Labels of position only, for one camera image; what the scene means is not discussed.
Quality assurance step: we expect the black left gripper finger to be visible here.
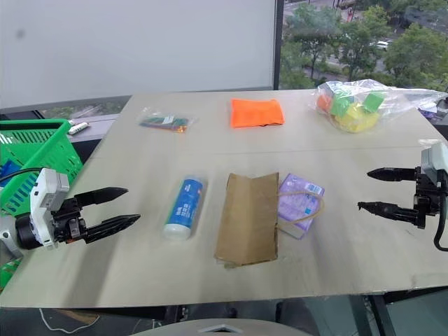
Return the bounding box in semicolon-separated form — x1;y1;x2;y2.
74;187;130;211
83;214;142;245

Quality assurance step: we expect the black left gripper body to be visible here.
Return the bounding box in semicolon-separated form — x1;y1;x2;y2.
52;197;88;245

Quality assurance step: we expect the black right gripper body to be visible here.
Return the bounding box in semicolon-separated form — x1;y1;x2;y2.
412;166;442;230

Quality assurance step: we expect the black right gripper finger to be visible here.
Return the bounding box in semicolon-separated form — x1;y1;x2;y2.
357;201;419;225
367;167;417;183

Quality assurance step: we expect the green plastic shopping basket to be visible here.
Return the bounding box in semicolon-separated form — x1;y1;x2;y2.
0;118;85;291

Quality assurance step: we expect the blue plastic block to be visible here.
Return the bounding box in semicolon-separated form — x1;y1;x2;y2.
0;159;18;186

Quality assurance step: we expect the blue white cylindrical wipes pack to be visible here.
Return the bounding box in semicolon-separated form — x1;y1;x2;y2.
162;172;210;241

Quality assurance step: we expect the clear bag of colourful sponges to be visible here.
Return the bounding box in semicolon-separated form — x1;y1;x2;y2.
309;78;448;134

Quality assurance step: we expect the purple tissue pack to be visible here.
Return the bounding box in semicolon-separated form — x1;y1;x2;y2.
277;172;326;241

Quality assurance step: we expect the clear bag of colourful sticks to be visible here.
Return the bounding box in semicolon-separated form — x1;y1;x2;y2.
136;106;198;134

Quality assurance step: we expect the brown paper bag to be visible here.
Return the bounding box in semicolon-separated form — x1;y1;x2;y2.
213;171;280;269

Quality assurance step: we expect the orange folded cloth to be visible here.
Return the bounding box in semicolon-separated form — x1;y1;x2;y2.
230;98;286;130

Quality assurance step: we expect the grey rounded robot body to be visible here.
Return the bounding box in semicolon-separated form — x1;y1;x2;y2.
129;317;305;336

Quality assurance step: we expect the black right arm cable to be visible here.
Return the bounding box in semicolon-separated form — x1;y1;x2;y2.
433;190;448;251

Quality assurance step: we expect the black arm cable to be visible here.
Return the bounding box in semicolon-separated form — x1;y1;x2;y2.
0;167;42;186
433;190;448;251

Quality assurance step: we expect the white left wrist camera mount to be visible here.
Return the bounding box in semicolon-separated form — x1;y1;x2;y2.
29;167;71;249

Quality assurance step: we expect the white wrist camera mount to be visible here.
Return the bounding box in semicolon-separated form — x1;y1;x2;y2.
419;139;448;188
29;167;71;249

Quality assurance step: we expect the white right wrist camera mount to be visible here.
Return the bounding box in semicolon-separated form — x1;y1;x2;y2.
419;139;448;188

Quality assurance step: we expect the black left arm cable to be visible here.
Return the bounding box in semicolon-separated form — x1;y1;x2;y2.
0;167;42;186

